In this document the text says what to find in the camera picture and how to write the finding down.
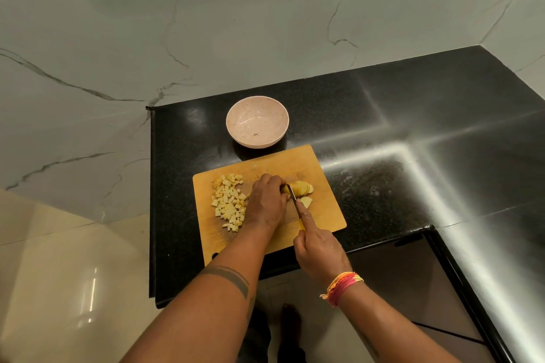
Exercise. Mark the pink speckled bowl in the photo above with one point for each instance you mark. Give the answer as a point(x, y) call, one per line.
point(262, 116)

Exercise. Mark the person's left forearm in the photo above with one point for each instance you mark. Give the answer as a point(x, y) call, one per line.
point(200, 320)

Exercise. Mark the person's left hand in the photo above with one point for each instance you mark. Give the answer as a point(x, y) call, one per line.
point(266, 205)

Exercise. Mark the potato slice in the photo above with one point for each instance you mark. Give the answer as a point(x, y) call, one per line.
point(310, 188)

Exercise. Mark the pile of diced potato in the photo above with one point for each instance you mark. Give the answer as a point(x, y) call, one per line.
point(230, 201)

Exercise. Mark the person's foot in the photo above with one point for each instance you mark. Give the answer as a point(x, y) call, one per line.
point(291, 324)

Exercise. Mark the potato end piece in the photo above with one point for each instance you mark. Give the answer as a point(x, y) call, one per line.
point(306, 202)

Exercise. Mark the yellow potato half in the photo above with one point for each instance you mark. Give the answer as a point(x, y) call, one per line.
point(301, 188)

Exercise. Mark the wooden cutting board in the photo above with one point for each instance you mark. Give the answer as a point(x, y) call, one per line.
point(328, 218)

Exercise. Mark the person's right hand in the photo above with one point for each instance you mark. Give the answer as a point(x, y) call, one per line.
point(321, 256)

